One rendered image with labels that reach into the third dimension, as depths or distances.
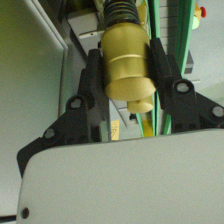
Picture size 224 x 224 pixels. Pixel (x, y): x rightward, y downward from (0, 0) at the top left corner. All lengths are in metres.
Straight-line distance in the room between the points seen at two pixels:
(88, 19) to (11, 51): 0.29
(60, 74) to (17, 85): 0.12
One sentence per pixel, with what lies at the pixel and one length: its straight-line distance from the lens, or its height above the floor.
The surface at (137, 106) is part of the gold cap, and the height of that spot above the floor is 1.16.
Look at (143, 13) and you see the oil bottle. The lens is 0.22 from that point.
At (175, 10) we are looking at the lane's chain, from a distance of 0.49.
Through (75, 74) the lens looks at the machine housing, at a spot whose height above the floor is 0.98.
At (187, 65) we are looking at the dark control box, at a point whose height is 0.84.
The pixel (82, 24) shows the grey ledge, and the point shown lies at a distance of 0.49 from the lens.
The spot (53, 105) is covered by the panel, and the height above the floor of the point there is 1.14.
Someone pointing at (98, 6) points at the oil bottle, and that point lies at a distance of 0.20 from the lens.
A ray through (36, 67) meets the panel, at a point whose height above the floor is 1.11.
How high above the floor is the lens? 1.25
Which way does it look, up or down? 22 degrees down
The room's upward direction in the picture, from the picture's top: 176 degrees clockwise
